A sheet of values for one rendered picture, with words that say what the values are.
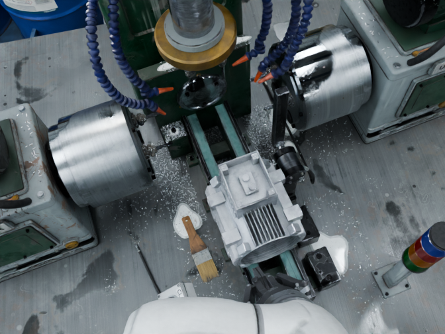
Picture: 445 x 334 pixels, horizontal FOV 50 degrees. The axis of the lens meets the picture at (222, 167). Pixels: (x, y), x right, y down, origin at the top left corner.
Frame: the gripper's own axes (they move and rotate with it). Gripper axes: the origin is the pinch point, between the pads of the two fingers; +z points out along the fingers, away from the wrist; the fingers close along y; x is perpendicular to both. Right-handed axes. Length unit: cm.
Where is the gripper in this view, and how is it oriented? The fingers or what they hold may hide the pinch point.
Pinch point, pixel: (260, 278)
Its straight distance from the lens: 97.0
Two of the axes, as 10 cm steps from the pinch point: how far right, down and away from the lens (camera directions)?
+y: -9.4, 3.3, -1.0
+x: 3.2, 9.4, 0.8
